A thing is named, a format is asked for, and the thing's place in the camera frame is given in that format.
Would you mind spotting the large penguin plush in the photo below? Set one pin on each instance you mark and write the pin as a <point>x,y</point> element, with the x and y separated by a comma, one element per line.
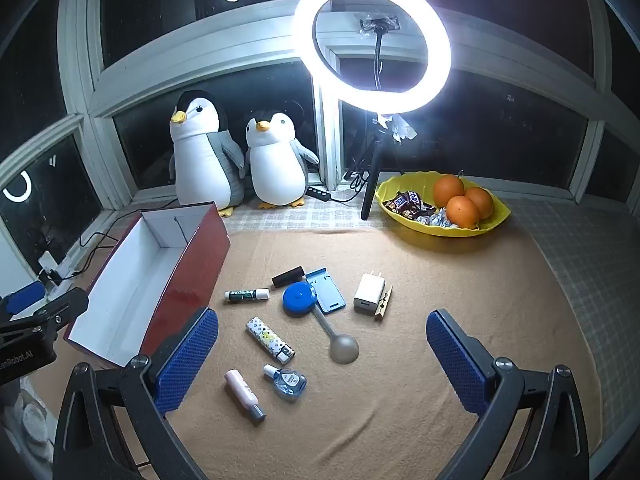
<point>200,160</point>

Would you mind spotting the patterned white tube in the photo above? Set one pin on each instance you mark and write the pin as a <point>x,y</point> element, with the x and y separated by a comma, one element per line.
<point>267,337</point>

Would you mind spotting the wooden clothespin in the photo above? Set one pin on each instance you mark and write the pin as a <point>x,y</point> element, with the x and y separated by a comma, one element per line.
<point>384,305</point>

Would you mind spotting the pink bottle grey cap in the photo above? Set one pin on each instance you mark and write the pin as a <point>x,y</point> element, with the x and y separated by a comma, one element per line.
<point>242,392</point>

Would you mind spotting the orange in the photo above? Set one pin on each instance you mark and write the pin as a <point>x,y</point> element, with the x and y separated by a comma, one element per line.
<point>462,212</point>
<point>447,189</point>
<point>482,200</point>

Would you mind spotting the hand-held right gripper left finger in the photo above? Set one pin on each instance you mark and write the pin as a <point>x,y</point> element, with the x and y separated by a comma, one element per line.
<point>187,360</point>

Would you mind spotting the black phone holder clamp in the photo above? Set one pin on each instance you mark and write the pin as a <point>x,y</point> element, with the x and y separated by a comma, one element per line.
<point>378,24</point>

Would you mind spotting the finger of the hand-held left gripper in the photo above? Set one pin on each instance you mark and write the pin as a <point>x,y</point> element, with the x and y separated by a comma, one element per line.
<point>22,297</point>
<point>60,310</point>

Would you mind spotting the small penguin plush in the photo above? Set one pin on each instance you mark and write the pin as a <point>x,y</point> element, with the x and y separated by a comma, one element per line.
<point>275,165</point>

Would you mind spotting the clear plastic wrapping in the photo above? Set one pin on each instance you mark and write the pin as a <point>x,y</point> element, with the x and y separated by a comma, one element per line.
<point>402,127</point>

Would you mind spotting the small blue clear bottle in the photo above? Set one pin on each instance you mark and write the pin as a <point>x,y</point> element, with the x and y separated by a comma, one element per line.
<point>289,384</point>

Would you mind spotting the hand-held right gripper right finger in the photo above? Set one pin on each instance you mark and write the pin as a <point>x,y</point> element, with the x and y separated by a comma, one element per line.
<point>455,365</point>

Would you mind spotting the white lace cloth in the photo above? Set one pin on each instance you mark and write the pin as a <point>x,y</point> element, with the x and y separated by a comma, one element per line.
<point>32,420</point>

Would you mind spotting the white plug adapter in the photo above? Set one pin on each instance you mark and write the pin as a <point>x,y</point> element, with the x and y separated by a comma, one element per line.
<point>47,261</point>

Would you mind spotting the lip balm green label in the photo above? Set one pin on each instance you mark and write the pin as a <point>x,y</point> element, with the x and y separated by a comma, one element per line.
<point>247,295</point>

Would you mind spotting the red cardboard box white inside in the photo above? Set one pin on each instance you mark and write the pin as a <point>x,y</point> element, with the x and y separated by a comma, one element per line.
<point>195,270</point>

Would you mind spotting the white wall charger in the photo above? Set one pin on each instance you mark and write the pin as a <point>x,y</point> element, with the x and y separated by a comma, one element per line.
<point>369,291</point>

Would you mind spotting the pile of wrapped candies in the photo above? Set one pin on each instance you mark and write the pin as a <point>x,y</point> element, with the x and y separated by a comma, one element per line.
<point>407,201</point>

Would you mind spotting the yellow leaf-shaped bowl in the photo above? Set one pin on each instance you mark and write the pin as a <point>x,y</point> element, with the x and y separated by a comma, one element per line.
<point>390,185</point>

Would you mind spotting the white power strip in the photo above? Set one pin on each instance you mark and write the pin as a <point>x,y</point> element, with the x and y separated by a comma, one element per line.
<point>60,272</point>

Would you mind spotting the white window frame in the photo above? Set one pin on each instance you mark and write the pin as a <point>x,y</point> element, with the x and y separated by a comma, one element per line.
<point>200,60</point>

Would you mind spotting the blue round container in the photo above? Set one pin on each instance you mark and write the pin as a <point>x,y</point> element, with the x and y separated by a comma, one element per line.
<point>297,300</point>

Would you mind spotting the black tripod stand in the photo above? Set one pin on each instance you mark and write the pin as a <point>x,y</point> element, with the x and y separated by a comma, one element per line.
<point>372,180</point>

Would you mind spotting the black cylinder tube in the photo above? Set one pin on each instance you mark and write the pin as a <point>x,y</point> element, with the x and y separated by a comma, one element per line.
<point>289,276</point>

